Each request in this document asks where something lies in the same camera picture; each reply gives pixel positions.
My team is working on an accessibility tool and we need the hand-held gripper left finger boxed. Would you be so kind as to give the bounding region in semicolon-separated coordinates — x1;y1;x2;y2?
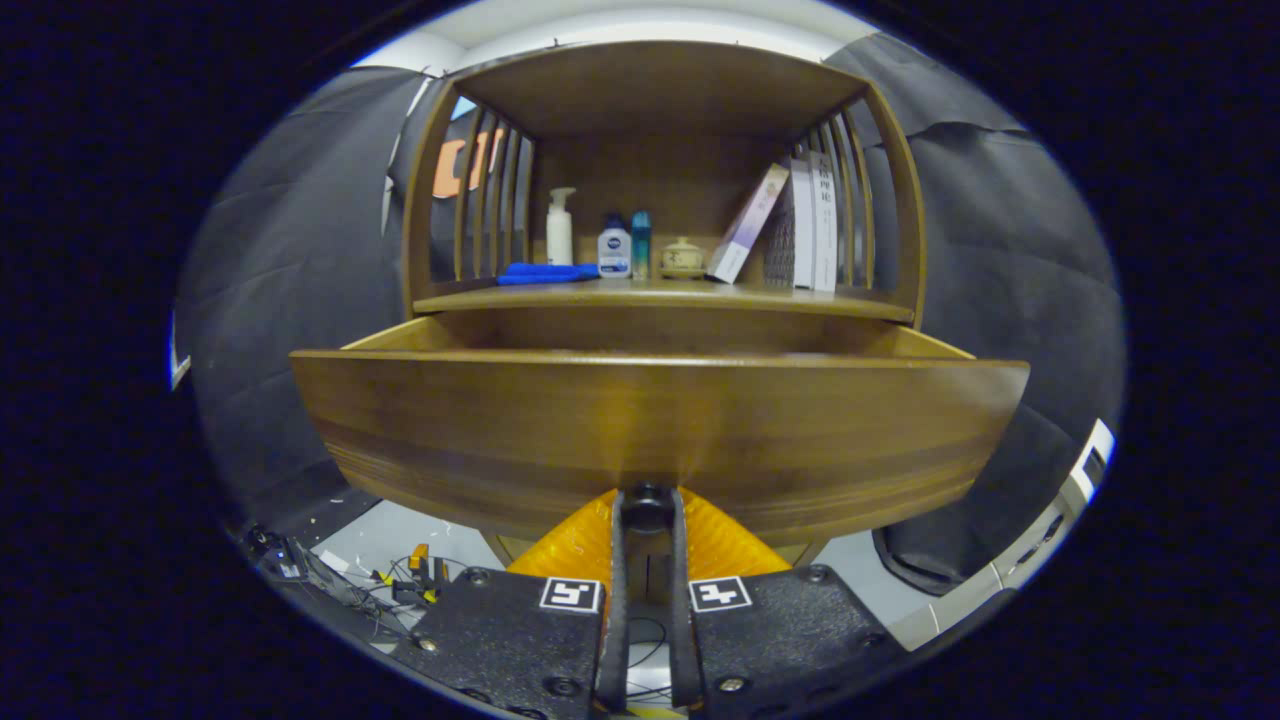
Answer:
393;487;635;719

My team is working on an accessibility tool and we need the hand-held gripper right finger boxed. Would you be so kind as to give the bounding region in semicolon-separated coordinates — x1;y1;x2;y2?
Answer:
668;487;906;719

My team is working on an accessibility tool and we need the wooden drawer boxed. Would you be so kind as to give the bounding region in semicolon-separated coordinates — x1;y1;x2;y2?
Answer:
290;312;1031;546

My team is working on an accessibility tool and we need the wooden countertop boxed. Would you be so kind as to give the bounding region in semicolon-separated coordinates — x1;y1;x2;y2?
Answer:
412;278;916;323

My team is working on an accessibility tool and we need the wooden cabinet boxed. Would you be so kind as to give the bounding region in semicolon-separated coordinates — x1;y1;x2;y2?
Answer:
400;40;928;569

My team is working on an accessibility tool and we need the yellow connector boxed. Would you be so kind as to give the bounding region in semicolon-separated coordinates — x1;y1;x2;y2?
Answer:
408;543;451;601

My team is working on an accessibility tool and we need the black electronic device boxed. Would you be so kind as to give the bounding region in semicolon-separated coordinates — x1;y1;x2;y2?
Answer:
245;525;346;601

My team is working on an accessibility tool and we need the white appliance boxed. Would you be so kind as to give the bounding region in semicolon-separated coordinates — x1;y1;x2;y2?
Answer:
890;418;1116;651

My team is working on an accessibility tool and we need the blue folded cloth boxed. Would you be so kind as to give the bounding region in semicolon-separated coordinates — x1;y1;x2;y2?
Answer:
497;262;601;287

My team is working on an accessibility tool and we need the patterned cover book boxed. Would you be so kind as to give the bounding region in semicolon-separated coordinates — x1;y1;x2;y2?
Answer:
763;157;813;290

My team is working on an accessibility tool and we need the beige lidded tea cup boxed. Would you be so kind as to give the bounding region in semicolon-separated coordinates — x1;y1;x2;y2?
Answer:
660;236;707;280

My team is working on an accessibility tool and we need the white bottle blue cap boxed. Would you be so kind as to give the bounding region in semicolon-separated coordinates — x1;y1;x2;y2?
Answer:
597;213;633;279

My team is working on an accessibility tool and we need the white pump bottle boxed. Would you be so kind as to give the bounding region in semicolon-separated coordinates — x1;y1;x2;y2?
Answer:
546;187;577;267

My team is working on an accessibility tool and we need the purple cover book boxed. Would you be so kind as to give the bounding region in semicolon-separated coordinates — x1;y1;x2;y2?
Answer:
705;163;791;285

